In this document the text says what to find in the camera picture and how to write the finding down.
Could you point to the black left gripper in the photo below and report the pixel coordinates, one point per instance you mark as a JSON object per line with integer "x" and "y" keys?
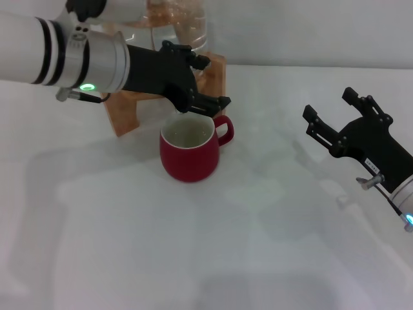
{"x": 155, "y": 71}

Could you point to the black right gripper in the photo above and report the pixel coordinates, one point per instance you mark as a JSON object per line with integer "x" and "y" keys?
{"x": 371, "y": 145}

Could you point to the red ceramic cup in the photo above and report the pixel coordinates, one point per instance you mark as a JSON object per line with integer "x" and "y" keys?
{"x": 190, "y": 161}

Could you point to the glass water dispenser jar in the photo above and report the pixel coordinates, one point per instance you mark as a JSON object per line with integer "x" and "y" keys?
{"x": 187, "y": 29}

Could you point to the wooden dispenser stand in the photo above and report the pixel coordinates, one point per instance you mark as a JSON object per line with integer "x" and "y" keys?
{"x": 121, "y": 113}

